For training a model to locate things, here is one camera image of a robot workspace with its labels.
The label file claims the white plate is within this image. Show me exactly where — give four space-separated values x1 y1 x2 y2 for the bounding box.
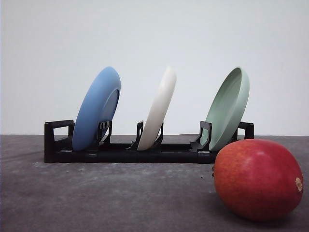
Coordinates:
138 66 177 151

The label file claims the red pomegranate fruit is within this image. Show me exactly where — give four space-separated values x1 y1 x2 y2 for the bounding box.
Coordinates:
214 139 303 222

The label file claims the blue plate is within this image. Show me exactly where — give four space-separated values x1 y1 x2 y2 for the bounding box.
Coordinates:
72 67 121 151

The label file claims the green plate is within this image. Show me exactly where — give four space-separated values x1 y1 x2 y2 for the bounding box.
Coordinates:
201 67 250 151

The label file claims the black dish rack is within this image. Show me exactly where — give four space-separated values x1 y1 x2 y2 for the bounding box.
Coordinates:
44 120 254 163

